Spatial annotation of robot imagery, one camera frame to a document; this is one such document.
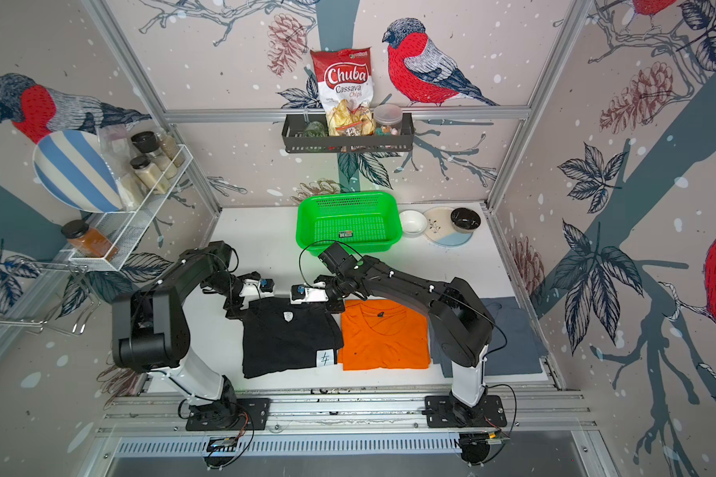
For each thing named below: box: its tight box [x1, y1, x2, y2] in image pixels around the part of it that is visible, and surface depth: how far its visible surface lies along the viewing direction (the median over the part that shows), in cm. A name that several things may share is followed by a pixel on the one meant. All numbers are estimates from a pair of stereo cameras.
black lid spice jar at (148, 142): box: [131, 131, 179, 180], surface depth 81 cm
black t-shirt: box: [241, 296, 345, 379], surface depth 85 cm
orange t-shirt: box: [338, 299, 431, 371], surface depth 87 cm
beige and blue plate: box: [422, 206, 474, 248], surface depth 113 cm
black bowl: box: [450, 206, 482, 234], surface depth 113 cm
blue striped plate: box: [32, 129, 124, 213], surface depth 68 cm
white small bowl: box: [399, 208, 428, 235], surface depth 115 cm
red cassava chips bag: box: [310, 46, 376, 138], surface depth 84 cm
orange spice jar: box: [60, 218, 119, 262], surface depth 64 cm
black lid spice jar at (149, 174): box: [129, 155, 172, 195], surface depth 79 cm
